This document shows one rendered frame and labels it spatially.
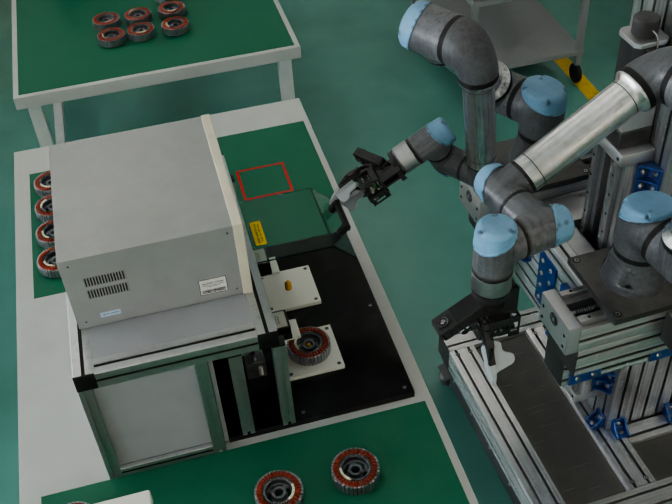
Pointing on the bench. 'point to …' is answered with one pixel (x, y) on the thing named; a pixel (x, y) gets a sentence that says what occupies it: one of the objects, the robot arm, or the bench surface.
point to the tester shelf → (173, 335)
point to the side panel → (154, 420)
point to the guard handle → (340, 217)
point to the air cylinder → (254, 364)
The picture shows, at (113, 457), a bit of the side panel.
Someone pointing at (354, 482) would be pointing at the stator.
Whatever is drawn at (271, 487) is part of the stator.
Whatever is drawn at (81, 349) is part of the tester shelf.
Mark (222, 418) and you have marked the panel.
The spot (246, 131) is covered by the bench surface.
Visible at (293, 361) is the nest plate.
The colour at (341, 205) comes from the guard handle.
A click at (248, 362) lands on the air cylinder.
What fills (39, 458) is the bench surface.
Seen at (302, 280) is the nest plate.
